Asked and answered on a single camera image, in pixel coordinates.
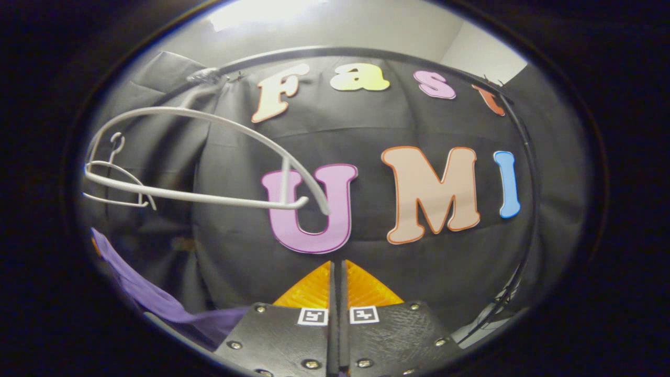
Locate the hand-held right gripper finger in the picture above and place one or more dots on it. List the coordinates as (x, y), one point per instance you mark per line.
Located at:
(344, 335)
(333, 335)

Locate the purple ribbed shirt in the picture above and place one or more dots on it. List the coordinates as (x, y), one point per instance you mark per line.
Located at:
(157, 303)

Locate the white clothes hanger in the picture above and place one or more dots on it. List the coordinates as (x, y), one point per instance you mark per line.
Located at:
(120, 202)
(209, 199)

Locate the black tripod stand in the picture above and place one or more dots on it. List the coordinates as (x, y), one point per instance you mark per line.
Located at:
(502, 301)

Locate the black backdrop cloth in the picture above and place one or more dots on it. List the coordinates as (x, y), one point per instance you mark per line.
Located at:
(235, 157)

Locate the clear tape wrap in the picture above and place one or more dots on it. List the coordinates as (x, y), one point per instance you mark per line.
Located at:
(205, 76)

